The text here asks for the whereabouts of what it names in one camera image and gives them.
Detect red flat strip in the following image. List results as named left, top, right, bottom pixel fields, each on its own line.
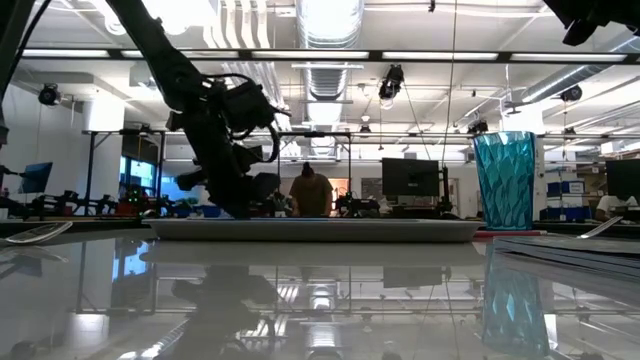
left=473, top=229, right=547, bottom=238

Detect grey placemat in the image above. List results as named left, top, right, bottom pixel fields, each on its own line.
left=492, top=234, right=640, bottom=281

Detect silver ventilation duct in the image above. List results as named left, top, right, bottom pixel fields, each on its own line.
left=295, top=0, right=365, bottom=101

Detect person standing in background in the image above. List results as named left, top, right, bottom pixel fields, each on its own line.
left=288, top=161, right=335, bottom=218

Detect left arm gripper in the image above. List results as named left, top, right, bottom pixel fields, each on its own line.
left=167, top=73, right=282, bottom=220

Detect black frame post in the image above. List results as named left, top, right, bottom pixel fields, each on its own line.
left=0, top=0, right=52, bottom=147

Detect blue-screen monitor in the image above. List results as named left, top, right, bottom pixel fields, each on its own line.
left=18, top=160, right=54, bottom=195

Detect black computer monitor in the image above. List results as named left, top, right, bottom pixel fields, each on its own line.
left=605, top=158, right=640, bottom=199
left=381, top=157, right=442, bottom=198

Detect person seated at desk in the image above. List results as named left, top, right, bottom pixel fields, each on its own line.
left=593, top=194, right=640, bottom=223

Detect teal faceted plastic cup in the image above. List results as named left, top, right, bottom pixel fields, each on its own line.
left=471, top=130, right=538, bottom=232

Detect blue storage bins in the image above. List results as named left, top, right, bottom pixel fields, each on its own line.
left=539, top=179, right=594, bottom=222

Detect black workstation frame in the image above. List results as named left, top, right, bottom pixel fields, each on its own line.
left=81, top=128, right=167, bottom=217

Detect black overhead frame bar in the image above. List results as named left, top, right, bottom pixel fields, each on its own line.
left=19, top=47, right=640, bottom=65

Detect ceiling-hung black camera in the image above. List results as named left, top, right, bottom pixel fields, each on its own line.
left=559, top=84, right=584, bottom=104
left=377, top=63, right=406, bottom=101
left=37, top=83, right=63, bottom=108

